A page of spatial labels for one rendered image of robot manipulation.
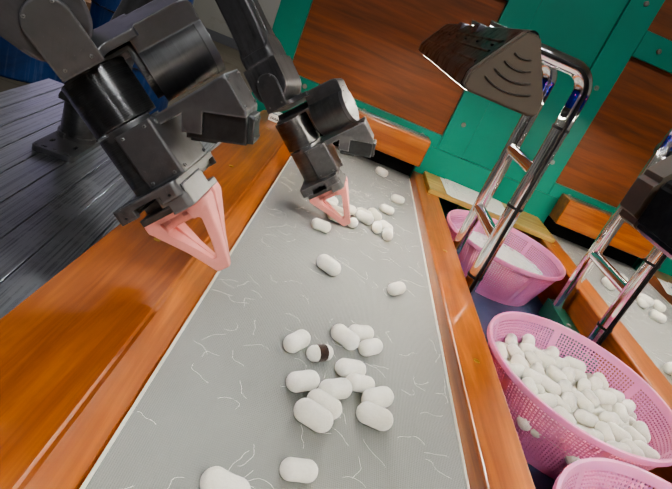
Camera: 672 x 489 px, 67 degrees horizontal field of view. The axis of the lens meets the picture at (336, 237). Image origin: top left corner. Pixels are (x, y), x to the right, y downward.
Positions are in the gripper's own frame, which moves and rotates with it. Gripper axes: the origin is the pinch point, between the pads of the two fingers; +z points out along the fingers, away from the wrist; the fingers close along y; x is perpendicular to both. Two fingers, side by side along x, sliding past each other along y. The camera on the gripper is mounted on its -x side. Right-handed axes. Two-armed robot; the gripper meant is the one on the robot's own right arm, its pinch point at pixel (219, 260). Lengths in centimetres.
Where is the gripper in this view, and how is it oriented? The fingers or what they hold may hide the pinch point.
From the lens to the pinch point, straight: 50.1
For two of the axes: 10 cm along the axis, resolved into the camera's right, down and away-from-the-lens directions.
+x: -8.8, 4.1, 2.5
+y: 0.7, -4.0, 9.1
